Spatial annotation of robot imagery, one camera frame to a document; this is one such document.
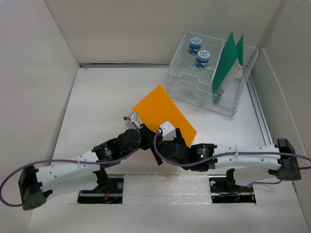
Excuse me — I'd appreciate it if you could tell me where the orange notebook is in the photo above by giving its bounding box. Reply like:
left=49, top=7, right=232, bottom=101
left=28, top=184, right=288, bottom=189
left=132, top=85, right=197, bottom=147

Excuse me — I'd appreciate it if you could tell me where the blue white jar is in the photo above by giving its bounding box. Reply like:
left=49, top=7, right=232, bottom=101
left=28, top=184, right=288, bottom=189
left=195, top=50, right=210, bottom=69
left=189, top=36, right=202, bottom=55

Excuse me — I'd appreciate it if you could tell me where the green notebook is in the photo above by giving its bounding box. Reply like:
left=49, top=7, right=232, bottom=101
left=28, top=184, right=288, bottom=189
left=212, top=32, right=244, bottom=103

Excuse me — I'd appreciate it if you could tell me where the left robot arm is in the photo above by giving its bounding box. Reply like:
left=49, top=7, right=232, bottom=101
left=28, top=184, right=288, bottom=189
left=18, top=124, right=155, bottom=211

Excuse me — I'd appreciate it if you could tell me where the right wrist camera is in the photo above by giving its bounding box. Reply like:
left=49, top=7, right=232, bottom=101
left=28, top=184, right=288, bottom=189
left=159, top=121, right=176, bottom=141

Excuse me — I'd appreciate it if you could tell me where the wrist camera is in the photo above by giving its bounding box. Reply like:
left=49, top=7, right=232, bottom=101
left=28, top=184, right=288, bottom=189
left=123, top=112, right=141, bottom=129
left=159, top=121, right=176, bottom=141

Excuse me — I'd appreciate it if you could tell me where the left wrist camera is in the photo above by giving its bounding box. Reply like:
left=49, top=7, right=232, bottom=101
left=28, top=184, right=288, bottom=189
left=123, top=112, right=141, bottom=129

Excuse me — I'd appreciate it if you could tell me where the white wire desk organizer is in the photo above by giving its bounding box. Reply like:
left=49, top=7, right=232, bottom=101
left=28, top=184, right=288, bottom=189
left=167, top=32, right=258, bottom=117

